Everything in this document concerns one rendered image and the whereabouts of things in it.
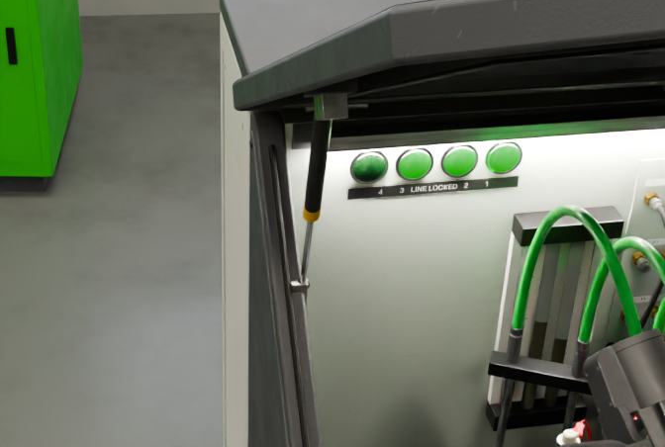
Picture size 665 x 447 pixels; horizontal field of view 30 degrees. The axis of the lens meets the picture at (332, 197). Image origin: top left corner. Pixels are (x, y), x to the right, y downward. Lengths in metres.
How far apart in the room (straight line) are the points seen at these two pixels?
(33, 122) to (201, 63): 1.15
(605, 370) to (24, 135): 3.13
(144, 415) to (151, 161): 1.28
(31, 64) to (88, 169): 0.53
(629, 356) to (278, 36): 0.76
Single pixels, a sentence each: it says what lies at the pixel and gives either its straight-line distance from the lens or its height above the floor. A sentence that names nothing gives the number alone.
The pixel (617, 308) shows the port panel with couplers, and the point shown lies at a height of 1.11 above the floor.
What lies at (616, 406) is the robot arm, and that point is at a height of 1.51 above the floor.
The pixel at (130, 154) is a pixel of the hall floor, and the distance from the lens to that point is 4.35.
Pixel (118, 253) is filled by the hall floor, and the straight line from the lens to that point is 3.84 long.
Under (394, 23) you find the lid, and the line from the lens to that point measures 0.76.
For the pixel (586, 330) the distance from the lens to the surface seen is 1.68.
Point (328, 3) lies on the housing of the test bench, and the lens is 1.74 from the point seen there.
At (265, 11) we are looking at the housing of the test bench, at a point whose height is 1.50.
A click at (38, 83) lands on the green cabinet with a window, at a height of 0.42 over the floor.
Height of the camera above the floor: 2.19
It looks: 32 degrees down
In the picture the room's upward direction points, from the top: 3 degrees clockwise
